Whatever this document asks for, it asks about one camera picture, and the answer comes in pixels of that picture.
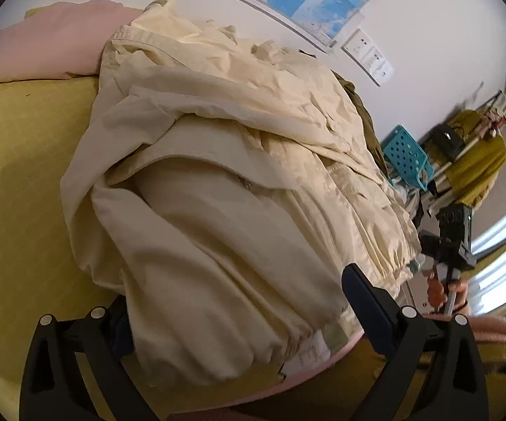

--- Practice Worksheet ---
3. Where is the cream jacket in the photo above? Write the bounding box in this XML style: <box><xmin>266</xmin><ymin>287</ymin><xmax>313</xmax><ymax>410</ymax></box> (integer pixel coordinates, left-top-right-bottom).
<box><xmin>60</xmin><ymin>0</ymin><xmax>420</xmax><ymax>386</ymax></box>

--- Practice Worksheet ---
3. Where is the person's right hand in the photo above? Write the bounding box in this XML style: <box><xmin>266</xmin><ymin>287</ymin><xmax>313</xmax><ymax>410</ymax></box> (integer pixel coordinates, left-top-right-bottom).
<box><xmin>426</xmin><ymin>271</ymin><xmax>470</xmax><ymax>316</ymax></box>

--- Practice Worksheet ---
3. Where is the teal plastic basket rack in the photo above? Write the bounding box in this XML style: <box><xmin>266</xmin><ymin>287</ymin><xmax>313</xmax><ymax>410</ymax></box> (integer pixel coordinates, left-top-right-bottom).
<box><xmin>381</xmin><ymin>125</ymin><xmax>434</xmax><ymax>191</ymax></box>

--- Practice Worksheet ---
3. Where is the black handbag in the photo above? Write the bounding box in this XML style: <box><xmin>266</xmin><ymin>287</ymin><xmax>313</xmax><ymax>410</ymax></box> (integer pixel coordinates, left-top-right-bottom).
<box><xmin>431</xmin><ymin>123</ymin><xmax>465</xmax><ymax>162</ymax></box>

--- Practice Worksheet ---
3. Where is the olive brown garment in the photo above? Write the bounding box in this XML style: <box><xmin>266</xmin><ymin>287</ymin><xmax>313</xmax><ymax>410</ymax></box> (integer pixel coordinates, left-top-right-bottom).
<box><xmin>334</xmin><ymin>72</ymin><xmax>388</xmax><ymax>177</ymax></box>

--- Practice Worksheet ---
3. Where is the pink pillow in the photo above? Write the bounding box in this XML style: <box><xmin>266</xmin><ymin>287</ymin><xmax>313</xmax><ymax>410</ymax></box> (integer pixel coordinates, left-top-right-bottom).
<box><xmin>0</xmin><ymin>0</ymin><xmax>142</xmax><ymax>83</ymax></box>

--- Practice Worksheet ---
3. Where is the left wall socket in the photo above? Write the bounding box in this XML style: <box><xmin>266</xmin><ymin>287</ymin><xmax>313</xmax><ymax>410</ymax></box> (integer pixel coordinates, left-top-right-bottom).
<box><xmin>341</xmin><ymin>28</ymin><xmax>374</xmax><ymax>62</ymax></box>

